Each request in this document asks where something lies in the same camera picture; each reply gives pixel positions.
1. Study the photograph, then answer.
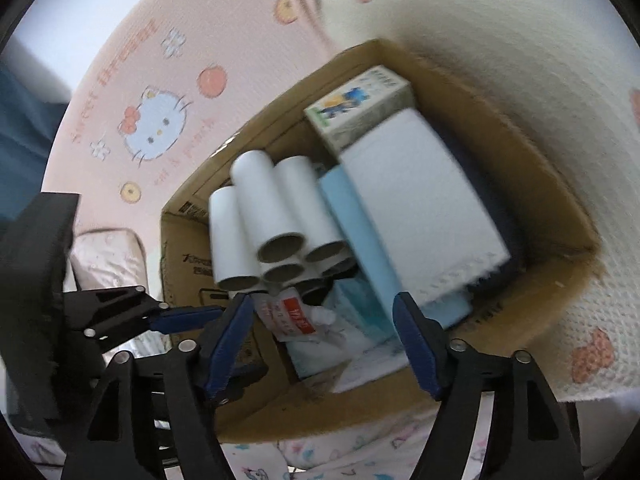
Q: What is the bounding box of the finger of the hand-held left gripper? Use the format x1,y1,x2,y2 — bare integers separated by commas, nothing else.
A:
212,362,270,406
61,284,224,344

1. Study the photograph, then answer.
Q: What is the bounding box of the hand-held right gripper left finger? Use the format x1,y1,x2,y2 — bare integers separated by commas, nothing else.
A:
60,291,257,480

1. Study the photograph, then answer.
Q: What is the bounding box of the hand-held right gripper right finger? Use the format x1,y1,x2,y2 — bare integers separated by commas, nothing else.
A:
391,291,587,480

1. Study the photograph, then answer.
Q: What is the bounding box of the red and white packet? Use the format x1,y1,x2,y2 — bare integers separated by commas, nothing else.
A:
251,289,342,344

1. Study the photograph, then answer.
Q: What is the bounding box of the brown cardboard box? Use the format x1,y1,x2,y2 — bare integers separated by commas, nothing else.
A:
159,37,602,447

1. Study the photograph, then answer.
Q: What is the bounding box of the pile of white paper tubes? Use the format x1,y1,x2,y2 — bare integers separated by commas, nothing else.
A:
206,151,359,307

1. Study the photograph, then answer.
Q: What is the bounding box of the printed paper sheet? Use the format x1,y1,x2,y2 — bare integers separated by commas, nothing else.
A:
329,339,417,394

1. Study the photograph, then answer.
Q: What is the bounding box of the light blue mask packet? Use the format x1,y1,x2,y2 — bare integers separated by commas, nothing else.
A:
289,279,397,382

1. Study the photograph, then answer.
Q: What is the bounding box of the pink white pillow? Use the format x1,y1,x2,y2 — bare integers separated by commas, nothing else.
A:
69,229,147,302

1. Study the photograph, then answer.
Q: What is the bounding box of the dark blue book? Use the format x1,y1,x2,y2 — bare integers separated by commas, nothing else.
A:
440,130,527,297

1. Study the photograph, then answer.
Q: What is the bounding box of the white patterned bedsheet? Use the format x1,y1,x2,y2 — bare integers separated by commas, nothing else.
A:
219,404,507,480

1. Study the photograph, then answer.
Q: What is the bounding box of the light blue book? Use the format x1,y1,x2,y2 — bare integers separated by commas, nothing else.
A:
317,164,474,332

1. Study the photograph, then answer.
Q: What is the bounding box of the white spiral notebook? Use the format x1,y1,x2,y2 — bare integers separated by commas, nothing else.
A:
339,106,512,307

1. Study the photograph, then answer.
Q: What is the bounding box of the dark blue curtain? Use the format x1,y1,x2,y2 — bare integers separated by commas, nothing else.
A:
0,54,77,232

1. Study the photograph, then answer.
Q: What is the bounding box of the green white cartoon carton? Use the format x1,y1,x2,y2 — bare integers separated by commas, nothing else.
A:
304,65,414,162

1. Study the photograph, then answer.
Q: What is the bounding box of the pink cartoon printed blanket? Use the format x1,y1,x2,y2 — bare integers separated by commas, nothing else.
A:
42,0,382,262

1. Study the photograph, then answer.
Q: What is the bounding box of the white waffle blanket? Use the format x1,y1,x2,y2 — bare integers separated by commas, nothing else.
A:
320,0,640,404

